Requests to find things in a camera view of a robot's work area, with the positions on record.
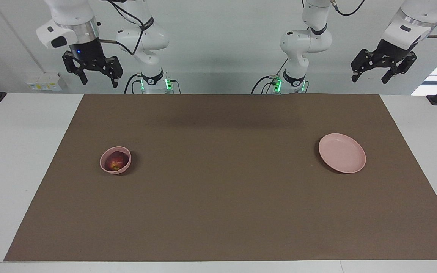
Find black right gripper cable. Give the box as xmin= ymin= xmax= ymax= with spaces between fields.
xmin=99 ymin=0 xmax=154 ymax=56

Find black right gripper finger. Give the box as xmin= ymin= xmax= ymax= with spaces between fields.
xmin=97 ymin=56 xmax=124 ymax=89
xmin=62 ymin=51 xmax=88 ymax=85

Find black arm base cable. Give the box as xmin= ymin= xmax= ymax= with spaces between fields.
xmin=251 ymin=59 xmax=291 ymax=94
xmin=124 ymin=73 xmax=143 ymax=94

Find black right arm base cable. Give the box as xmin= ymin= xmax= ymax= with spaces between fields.
xmin=124 ymin=73 xmax=143 ymax=94

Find dark red apple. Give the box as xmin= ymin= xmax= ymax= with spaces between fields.
xmin=106 ymin=151 xmax=125 ymax=171

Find pink plate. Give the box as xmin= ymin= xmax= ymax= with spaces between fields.
xmin=318 ymin=133 xmax=366 ymax=174

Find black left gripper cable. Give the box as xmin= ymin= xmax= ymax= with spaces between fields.
xmin=330 ymin=0 xmax=437 ymax=39

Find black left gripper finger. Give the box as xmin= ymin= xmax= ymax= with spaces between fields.
xmin=351 ymin=49 xmax=375 ymax=83
xmin=381 ymin=53 xmax=417 ymax=85

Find brown table mat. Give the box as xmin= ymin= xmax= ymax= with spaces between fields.
xmin=4 ymin=94 xmax=437 ymax=262

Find pink bowl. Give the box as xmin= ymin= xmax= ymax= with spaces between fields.
xmin=100 ymin=146 xmax=132 ymax=175

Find black left arm base cable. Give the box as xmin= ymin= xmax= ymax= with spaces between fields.
xmin=251 ymin=59 xmax=291 ymax=94

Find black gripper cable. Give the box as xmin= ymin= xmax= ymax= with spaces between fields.
xmin=330 ymin=0 xmax=437 ymax=39
xmin=99 ymin=0 xmax=154 ymax=56

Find white wall socket box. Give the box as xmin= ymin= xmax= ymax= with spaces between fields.
xmin=25 ymin=72 xmax=68 ymax=92

